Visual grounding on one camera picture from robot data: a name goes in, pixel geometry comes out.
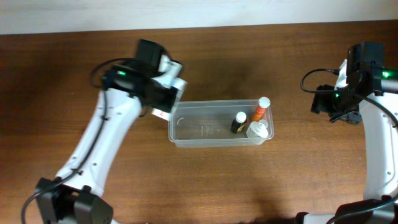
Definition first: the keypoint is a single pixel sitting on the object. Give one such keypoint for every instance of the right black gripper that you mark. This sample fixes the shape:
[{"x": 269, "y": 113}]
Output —
[{"x": 319, "y": 99}]

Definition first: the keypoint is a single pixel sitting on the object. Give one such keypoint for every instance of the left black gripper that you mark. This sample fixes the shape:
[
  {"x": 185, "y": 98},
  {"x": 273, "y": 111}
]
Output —
[{"x": 165, "y": 101}]

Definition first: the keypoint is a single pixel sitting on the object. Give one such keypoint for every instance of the white Panadol box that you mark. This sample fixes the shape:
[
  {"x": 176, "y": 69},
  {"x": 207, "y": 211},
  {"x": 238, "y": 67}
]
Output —
[{"x": 161, "y": 114}]

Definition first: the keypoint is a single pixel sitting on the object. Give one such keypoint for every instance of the orange tube white cap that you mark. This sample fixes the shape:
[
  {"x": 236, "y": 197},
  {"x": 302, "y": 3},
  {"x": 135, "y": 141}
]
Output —
[{"x": 262, "y": 106}]

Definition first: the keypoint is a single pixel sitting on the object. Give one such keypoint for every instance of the dark bottle white cap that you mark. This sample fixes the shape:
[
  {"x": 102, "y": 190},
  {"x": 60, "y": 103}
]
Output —
[{"x": 239, "y": 122}]

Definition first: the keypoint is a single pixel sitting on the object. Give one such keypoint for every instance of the white plastic bottle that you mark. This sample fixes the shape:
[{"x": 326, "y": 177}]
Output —
[{"x": 258, "y": 129}]

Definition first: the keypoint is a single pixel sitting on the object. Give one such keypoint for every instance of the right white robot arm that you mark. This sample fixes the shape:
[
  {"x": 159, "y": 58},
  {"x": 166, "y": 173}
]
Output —
[{"x": 365, "y": 92}]

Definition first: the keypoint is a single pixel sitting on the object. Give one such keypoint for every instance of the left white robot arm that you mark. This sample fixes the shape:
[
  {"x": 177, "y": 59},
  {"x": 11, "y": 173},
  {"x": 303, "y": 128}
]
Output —
[{"x": 129, "y": 87}]

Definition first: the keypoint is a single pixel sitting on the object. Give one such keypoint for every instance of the clear plastic container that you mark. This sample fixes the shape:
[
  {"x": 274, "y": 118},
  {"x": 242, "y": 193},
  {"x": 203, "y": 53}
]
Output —
[{"x": 208, "y": 124}]

